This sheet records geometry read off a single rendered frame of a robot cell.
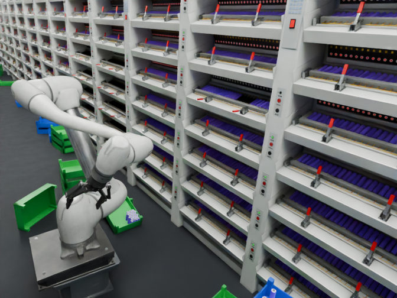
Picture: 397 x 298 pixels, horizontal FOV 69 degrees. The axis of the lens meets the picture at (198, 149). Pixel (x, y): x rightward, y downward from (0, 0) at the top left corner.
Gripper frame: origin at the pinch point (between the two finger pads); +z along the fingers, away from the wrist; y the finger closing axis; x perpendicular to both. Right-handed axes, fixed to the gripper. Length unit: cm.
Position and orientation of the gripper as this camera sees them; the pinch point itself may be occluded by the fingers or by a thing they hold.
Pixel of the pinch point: (83, 205)
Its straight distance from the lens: 144.8
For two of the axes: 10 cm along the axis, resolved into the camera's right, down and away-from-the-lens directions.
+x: -3.9, -7.0, 6.0
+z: -5.5, 7.0, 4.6
